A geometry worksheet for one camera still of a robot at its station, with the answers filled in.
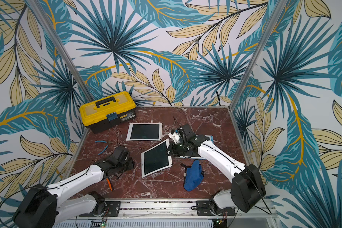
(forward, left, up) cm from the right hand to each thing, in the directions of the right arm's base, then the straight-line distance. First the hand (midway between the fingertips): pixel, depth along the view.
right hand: (165, 153), depth 77 cm
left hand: (-1, +19, -12) cm, 23 cm away
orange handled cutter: (-11, +32, -13) cm, 36 cm away
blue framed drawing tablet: (-10, -14, +17) cm, 24 cm away
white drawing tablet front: (0, +5, -6) cm, 8 cm away
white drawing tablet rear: (+25, +15, -14) cm, 33 cm away
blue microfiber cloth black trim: (-9, -16, -7) cm, 20 cm away
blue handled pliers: (+16, +39, -14) cm, 45 cm away
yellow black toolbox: (+31, +38, +2) cm, 48 cm away
